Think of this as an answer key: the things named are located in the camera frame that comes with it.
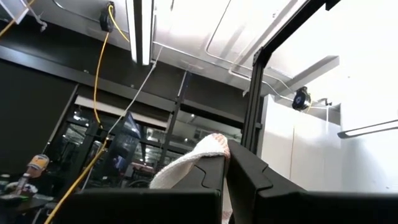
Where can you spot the person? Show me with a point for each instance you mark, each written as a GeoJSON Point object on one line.
{"type": "Point", "coordinates": [38, 163]}

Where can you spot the clear drink bottle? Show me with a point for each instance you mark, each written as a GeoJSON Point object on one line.
{"type": "Point", "coordinates": [22, 185]}

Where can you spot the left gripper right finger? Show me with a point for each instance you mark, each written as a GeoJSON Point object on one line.
{"type": "Point", "coordinates": [245, 174]}

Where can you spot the black aluminium rig frame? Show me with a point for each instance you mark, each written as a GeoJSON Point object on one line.
{"type": "Point", "coordinates": [253, 109]}

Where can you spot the white red-checked towel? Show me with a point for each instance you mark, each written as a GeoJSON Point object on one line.
{"type": "Point", "coordinates": [186, 165]}

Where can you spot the linear ceiling light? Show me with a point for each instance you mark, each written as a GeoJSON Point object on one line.
{"type": "Point", "coordinates": [373, 128]}
{"type": "Point", "coordinates": [140, 31]}

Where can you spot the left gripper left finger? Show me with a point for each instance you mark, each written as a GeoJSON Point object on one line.
{"type": "Point", "coordinates": [208, 174]}

